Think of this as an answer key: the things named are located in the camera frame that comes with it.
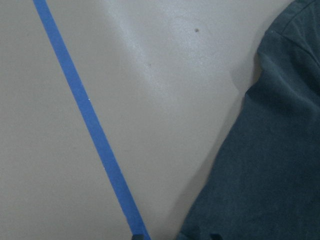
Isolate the black graphic t-shirt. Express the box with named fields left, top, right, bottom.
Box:
left=177, top=0, right=320, bottom=240

